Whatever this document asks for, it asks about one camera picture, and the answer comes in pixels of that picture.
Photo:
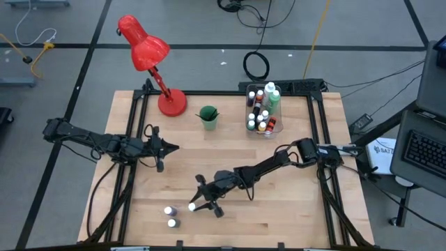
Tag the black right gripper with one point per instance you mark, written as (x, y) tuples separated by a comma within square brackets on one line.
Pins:
[(219, 186)]

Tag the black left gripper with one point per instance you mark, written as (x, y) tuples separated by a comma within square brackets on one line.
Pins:
[(153, 146)]

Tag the white paint bottle black label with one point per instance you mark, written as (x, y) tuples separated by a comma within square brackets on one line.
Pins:
[(191, 207), (265, 113)]

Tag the black paintbrush silver ferrule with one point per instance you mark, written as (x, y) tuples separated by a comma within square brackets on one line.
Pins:
[(202, 117), (213, 114)]

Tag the green paint bottle black label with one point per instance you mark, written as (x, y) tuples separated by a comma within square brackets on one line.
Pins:
[(251, 125)]

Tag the dark paint bottle white cap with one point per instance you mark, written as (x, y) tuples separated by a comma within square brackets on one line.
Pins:
[(251, 116)]

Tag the grey paint bottle white cap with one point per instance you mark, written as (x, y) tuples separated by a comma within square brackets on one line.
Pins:
[(259, 118)]

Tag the blue paint bottle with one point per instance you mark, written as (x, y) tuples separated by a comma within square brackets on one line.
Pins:
[(251, 99)]

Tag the yellow paint bottle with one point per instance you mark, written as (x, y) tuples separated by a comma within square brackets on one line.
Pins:
[(262, 126)]

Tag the orange paint bottle black label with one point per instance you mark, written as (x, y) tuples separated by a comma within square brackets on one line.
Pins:
[(259, 96), (271, 123)]

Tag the tall white squeeze bottle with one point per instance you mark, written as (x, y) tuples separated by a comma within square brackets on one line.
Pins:
[(268, 91)]

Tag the tall green squeeze bottle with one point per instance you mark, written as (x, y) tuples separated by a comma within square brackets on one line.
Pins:
[(274, 102)]

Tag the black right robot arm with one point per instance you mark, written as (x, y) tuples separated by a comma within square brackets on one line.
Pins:
[(271, 164)]

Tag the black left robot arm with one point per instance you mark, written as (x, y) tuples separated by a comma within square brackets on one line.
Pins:
[(87, 137)]

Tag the purple paint bottle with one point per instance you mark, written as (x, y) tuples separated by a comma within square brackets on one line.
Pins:
[(170, 211)]

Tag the dark green paint bottle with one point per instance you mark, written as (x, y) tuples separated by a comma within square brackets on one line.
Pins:
[(173, 223)]

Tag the green plastic cup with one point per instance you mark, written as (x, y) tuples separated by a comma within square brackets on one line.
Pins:
[(209, 125)]

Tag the red desk lamp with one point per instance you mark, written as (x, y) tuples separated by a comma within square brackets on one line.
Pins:
[(146, 52)]

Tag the clear plastic bin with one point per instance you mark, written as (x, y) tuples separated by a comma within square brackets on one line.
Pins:
[(280, 129)]

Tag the black power strip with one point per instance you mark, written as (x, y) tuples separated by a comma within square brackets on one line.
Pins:
[(303, 85)]

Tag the grey cart base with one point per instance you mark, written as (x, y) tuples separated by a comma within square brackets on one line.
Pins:
[(17, 82)]

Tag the black caster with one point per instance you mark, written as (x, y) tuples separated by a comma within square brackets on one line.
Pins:
[(5, 115)]

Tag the black power adapter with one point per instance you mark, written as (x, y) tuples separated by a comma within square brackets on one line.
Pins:
[(361, 121)]

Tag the white printed box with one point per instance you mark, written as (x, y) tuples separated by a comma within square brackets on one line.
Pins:
[(381, 157)]

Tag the grey laptop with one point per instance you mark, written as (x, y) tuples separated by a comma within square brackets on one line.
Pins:
[(421, 153)]

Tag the black aluminium table frame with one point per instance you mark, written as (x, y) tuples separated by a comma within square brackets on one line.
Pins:
[(223, 93)]

